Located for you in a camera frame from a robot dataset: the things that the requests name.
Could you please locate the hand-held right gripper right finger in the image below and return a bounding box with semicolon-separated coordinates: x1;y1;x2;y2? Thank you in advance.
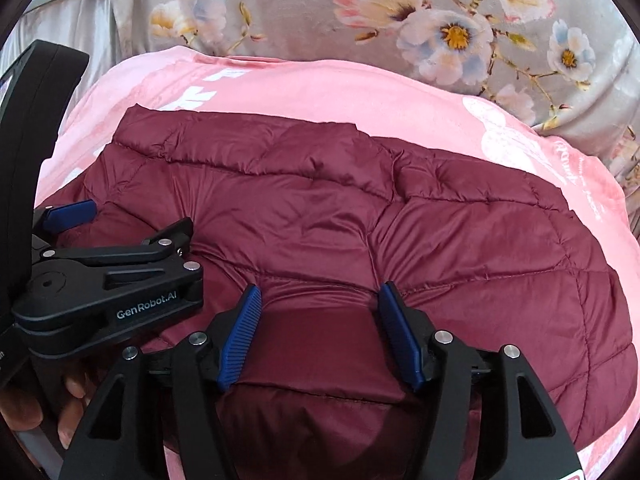
377;281;581;480

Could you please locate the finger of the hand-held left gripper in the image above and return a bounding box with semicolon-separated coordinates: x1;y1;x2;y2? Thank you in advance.
34;199;97;237
52;217;195;272

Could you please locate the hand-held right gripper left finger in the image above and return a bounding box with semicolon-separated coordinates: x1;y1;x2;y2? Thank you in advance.
57;284;263;480

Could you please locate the maroon puffer jacket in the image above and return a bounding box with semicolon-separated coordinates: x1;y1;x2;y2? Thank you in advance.
37;104;638;480

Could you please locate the person's left hand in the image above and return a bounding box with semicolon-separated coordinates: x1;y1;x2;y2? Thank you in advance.
0;360;102;451

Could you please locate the pale grey satin curtain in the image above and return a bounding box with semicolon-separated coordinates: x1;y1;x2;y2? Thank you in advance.
0;0;121;92

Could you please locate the pink printed blanket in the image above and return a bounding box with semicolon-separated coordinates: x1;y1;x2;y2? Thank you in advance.
30;45;637;480

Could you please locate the grey floral bed sheet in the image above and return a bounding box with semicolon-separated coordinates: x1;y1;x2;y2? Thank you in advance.
107;0;640;191

